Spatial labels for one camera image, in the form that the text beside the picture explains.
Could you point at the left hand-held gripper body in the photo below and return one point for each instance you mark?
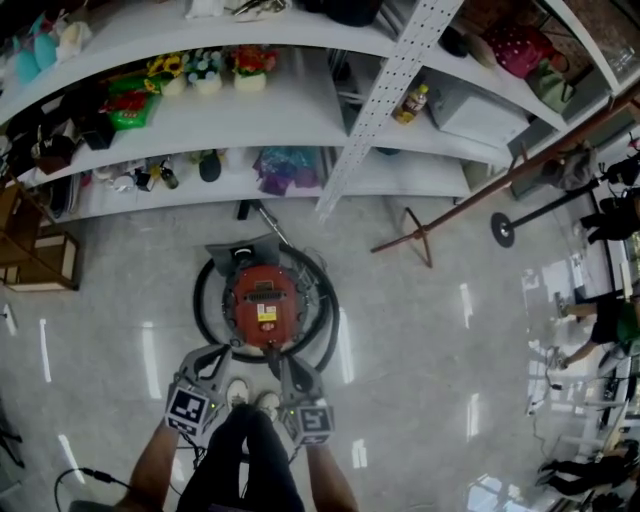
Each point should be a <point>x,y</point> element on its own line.
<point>187,410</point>

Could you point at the green snack packet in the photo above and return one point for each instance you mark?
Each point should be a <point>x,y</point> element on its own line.
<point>127,117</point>

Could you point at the cream soft toy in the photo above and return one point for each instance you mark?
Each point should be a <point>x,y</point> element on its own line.
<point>72,42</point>

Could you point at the person's white left shoe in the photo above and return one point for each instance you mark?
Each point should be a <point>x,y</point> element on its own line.
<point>237,392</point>

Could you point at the small black box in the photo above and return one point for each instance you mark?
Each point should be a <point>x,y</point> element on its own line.
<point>99,137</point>

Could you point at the black adapter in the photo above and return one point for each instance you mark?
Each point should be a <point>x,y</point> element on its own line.
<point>142,181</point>

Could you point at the stack of thin trays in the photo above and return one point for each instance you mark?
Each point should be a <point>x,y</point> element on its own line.
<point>65,197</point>

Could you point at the black oval brush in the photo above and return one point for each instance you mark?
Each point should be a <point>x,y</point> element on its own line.
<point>210,169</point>

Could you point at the teal bucket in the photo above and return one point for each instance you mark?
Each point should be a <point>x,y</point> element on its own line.
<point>387,150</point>

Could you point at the dark green bottle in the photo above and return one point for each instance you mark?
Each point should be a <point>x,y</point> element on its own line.
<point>170,179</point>

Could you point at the purple foil bundle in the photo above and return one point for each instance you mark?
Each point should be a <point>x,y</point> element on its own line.
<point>285,170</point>

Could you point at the grey hat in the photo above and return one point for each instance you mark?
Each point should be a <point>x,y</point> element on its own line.
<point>570,167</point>

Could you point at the blue flower pot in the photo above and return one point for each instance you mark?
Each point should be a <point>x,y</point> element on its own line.
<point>207,85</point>

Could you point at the person's white right shoe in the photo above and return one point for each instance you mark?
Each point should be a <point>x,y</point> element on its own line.
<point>267,404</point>

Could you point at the brown coat rack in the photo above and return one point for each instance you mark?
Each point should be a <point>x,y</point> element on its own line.
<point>424,231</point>

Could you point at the yellow drink bottle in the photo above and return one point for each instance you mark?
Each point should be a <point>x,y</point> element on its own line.
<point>411,105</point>

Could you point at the white power strip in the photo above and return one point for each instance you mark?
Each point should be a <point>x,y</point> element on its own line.
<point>10,320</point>

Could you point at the metal vacuum wand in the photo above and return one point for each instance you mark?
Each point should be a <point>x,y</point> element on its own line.
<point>272,225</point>

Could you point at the black coat stand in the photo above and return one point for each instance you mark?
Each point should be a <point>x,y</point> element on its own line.
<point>509,239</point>

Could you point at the white metal shelving unit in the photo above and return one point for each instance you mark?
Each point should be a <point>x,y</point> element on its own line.
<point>280,115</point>

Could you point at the sunflower pot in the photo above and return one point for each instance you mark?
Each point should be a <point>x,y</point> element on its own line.
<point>172,86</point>

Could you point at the olive oval case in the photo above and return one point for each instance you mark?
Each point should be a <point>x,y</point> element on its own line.
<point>482,50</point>

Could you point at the person's black trousers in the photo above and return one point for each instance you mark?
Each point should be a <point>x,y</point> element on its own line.
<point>240,450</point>

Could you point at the grey vacuum floor nozzle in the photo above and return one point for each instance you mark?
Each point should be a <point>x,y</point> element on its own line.
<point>222,260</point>

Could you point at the wooden step stool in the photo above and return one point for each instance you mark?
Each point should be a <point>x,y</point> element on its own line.
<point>50,260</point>

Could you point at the green handbag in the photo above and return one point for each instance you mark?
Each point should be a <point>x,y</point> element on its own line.
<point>552,90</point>

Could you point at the black oval case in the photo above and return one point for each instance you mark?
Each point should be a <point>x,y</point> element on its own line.
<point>454,42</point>

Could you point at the red flower pot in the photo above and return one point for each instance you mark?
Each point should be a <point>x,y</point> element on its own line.
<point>249,82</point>

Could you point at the person's white shoe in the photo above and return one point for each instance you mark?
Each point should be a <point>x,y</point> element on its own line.
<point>267,404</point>
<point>237,392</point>

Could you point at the maroon dotted bag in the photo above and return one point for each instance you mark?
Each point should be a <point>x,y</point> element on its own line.
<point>517,50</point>

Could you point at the person's left forearm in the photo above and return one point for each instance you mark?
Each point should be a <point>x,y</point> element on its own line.
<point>152,465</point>

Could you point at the person's right forearm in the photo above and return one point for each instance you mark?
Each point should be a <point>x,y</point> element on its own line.
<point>327,475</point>

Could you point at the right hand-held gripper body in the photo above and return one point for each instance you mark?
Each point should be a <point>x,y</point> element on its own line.
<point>312,422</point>

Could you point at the vacuum power switch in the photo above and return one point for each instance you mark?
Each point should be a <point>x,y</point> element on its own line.
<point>268,327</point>

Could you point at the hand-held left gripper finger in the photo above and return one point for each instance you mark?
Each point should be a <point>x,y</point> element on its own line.
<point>222,372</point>
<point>200,355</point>

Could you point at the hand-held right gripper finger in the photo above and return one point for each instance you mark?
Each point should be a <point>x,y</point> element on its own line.
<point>286,382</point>
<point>307,385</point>

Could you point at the red canister vacuum cleaner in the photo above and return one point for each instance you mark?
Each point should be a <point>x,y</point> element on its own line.
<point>198,305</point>

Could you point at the dark brown cap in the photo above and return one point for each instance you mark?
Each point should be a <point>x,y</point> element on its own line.
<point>52,155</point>

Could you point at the black jar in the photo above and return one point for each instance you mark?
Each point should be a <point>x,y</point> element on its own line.
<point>345,12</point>

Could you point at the teal spray bottle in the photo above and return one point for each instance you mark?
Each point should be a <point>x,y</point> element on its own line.
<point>44,50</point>
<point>26,65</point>

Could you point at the white plastic bottle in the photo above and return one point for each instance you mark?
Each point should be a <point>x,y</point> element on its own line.
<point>236,160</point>

